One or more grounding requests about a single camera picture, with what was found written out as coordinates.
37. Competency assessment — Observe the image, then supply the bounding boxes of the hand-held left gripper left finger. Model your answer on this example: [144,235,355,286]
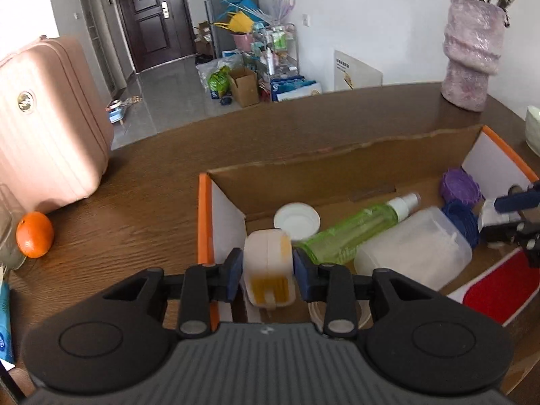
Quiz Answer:
[101,247,245,339]

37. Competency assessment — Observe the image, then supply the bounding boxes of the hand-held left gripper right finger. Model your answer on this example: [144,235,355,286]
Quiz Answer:
[292,247,450,339]

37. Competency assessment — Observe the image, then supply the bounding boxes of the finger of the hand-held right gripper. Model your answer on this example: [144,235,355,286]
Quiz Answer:
[493,181,540,214]
[481,215,540,269]

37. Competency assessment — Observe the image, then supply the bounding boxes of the white yellow plastic container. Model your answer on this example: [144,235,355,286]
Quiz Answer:
[243,228,296,311]

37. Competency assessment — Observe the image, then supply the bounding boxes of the white tape roll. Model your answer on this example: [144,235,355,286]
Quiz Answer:
[308,299,374,332]

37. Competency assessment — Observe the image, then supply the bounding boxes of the white lid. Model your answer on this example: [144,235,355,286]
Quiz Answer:
[273,203,320,241]

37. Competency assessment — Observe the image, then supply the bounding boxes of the purple lid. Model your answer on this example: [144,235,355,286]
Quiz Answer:
[439,168,483,208]

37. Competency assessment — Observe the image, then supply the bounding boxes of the blue lid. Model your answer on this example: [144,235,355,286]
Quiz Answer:
[442,200,479,249]

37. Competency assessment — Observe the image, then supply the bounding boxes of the green spray bottle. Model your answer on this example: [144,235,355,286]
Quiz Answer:
[294,193,422,265]

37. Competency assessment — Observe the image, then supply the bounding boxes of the red cardboard box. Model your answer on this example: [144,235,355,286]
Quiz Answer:
[197,124,540,327]

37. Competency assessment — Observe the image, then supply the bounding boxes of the white translucent plastic bottle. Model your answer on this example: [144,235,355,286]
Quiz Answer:
[353,207,473,292]

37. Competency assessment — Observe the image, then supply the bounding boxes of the pale green bowl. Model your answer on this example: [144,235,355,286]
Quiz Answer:
[525,105,540,157]

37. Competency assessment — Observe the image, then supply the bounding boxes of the pink ceramic vase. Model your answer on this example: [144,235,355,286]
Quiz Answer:
[441,0,507,112]

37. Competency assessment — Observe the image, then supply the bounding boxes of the blue white paper pack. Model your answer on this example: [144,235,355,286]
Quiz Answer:
[270,77,324,103]

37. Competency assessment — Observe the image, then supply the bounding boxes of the small open cardboard box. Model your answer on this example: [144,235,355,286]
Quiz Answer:
[228,67,259,108]

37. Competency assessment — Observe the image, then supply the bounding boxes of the green snack bag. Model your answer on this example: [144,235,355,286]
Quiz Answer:
[209,70,231,100]

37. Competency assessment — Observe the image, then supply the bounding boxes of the orange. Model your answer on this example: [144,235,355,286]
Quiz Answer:
[16,212,55,259]

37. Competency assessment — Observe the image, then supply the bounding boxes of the white printed board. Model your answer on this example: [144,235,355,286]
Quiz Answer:
[334,49,384,92]

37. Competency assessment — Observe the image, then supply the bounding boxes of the glass cup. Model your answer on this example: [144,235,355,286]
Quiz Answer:
[0,186,28,271]

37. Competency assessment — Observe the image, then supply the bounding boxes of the pink suitcase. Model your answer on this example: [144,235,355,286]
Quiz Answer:
[0,36,114,216]

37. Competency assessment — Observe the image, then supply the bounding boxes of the blue tissue pack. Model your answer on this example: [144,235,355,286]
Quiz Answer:
[0,280,16,366]

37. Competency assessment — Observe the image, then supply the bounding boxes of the brown cardboard box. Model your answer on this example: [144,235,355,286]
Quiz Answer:
[194,21,217,58]

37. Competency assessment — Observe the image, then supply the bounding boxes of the yellow plastic object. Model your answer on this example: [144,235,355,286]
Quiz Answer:
[213,12,254,35]

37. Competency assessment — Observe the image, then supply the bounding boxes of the dark brown entrance door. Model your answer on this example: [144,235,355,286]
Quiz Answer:
[109,0,195,72]

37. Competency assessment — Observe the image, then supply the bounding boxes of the blue plastic rack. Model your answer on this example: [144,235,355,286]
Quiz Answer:
[215,0,271,24]

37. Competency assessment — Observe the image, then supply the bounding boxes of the pale purple decorative reeds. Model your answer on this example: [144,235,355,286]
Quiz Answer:
[270,0,295,26]

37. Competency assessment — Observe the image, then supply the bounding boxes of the grey side door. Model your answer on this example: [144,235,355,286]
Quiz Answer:
[76,0,118,93]

